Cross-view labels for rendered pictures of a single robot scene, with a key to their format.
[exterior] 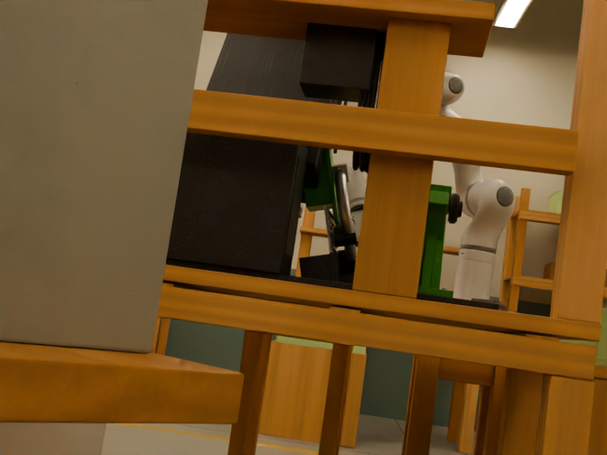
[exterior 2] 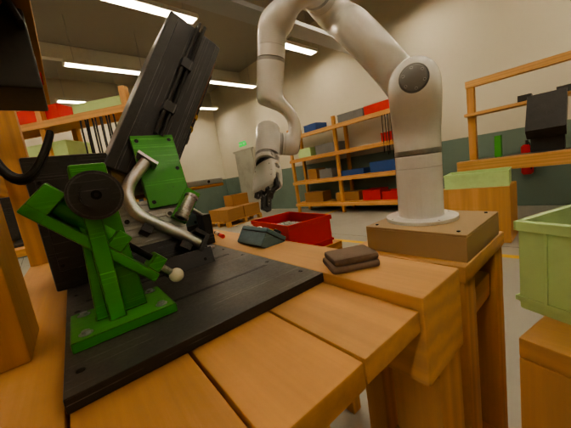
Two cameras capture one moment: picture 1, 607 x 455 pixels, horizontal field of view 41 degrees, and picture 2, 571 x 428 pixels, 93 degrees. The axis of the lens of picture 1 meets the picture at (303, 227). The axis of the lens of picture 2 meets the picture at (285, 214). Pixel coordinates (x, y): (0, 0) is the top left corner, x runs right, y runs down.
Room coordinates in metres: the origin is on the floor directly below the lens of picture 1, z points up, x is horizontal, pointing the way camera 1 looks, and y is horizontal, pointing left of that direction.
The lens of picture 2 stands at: (1.86, -0.86, 1.11)
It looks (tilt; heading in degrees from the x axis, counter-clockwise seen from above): 8 degrees down; 45
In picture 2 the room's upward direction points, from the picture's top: 9 degrees counter-clockwise
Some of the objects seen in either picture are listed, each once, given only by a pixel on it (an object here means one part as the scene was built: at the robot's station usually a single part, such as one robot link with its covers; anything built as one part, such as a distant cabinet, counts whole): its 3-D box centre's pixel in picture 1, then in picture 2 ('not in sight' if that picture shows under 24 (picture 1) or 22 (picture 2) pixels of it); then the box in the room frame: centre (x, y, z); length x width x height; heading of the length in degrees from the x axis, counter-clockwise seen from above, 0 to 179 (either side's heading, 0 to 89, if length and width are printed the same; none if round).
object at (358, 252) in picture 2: (487, 305); (349, 257); (2.33, -0.55, 0.91); 0.10 x 0.08 x 0.03; 141
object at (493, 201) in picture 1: (488, 216); (415, 109); (2.66, -0.60, 1.22); 0.19 x 0.12 x 0.24; 19
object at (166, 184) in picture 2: (322, 184); (158, 171); (2.19, -0.03, 1.17); 0.13 x 0.12 x 0.20; 82
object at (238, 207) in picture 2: not in sight; (234, 208); (6.13, 5.31, 0.37); 1.20 x 0.80 x 0.74; 5
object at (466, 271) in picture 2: not in sight; (423, 247); (2.69, -0.58, 0.83); 0.32 x 0.32 x 0.04; 84
